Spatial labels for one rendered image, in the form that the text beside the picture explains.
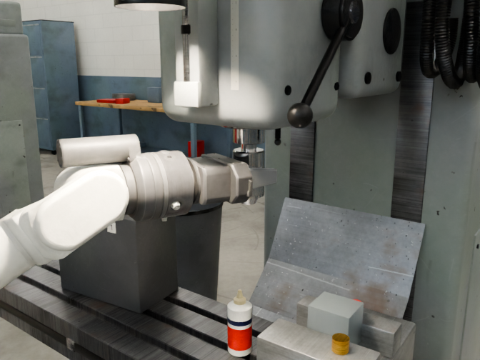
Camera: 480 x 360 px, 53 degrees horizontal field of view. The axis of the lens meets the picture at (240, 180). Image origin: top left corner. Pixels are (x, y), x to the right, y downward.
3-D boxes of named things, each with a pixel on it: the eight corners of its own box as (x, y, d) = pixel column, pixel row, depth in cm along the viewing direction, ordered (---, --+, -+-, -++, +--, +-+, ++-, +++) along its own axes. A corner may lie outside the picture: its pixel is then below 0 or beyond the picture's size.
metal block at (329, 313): (346, 358, 64) (349, 318, 62) (306, 344, 67) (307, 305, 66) (361, 341, 68) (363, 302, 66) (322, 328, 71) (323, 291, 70)
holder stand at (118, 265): (140, 314, 91) (134, 213, 86) (60, 288, 102) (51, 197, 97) (178, 289, 101) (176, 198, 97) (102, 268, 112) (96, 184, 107)
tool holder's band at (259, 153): (226, 156, 70) (226, 149, 70) (247, 152, 74) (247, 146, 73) (250, 161, 67) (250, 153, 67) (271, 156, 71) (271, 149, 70)
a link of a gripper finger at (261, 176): (273, 185, 71) (238, 191, 68) (274, 164, 70) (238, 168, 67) (280, 188, 70) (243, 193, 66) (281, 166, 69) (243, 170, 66)
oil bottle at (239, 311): (242, 360, 77) (242, 298, 75) (222, 351, 79) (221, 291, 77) (256, 348, 80) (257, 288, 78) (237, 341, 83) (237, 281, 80)
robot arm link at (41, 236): (141, 204, 57) (39, 277, 51) (118, 197, 64) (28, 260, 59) (111, 158, 55) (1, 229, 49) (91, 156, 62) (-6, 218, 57)
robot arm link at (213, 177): (253, 151, 63) (169, 159, 57) (253, 221, 65) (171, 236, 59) (209, 138, 74) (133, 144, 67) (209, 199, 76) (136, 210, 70)
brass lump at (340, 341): (344, 357, 59) (345, 344, 59) (328, 351, 61) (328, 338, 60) (351, 348, 61) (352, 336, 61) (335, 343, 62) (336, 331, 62)
